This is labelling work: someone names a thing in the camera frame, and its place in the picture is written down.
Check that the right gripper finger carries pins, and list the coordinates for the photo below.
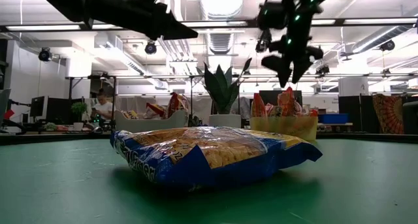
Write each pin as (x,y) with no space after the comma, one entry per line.
(301,69)
(282,67)

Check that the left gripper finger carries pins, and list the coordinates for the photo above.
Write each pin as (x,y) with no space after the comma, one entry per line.
(179,31)

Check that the white-red snack packet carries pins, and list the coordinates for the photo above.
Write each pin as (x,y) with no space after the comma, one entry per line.
(310,113)

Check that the blue Maruchan ramen pack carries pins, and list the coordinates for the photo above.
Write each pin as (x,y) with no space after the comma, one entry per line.
(209,152)

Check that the black ceiling spotlight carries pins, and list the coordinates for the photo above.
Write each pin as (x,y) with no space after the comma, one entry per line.
(44,54)
(263,46)
(387,46)
(150,47)
(322,70)

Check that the blue storage box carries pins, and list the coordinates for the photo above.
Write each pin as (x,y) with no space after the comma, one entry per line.
(333,118)

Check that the yellow-green plastic bin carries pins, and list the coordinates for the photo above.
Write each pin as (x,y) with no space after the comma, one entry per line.
(284,129)

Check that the artificial plant in white pot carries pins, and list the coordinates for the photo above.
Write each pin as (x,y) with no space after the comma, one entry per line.
(222,87)

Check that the black office partition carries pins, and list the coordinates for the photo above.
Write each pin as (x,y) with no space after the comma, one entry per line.
(356,104)

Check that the orange patterned tapestry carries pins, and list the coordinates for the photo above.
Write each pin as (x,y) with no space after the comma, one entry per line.
(388,109)

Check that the person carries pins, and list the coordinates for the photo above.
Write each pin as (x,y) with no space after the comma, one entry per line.
(104,108)

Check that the grey plastic bin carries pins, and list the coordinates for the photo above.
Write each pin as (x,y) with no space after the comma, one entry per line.
(150,124)

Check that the small potted green plant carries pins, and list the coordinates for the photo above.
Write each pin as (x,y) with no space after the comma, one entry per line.
(78,109)

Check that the black office chair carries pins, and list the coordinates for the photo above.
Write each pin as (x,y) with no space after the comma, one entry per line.
(411,114)

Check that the black computer monitor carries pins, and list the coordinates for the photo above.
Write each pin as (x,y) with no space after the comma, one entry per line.
(37,107)
(58,109)

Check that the grey office chair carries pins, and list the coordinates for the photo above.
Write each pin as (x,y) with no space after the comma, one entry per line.
(4,103)

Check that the small red object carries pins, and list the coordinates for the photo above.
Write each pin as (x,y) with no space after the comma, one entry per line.
(9,114)

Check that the green felt table mat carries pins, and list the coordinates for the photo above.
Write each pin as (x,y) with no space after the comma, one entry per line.
(65,191)

